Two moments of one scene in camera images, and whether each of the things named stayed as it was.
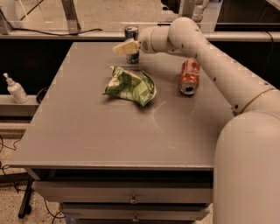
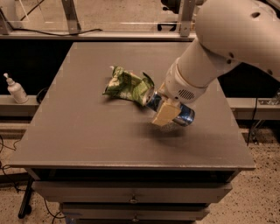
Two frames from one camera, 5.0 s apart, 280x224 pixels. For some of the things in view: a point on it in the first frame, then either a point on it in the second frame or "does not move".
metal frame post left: x=70 y=12 does not move
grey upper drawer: x=125 y=191 does not move
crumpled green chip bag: x=128 y=85 does not move
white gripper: x=144 y=39 → x=180 y=86
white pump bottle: x=17 y=90 does not move
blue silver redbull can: x=131 y=31 → x=185 y=116
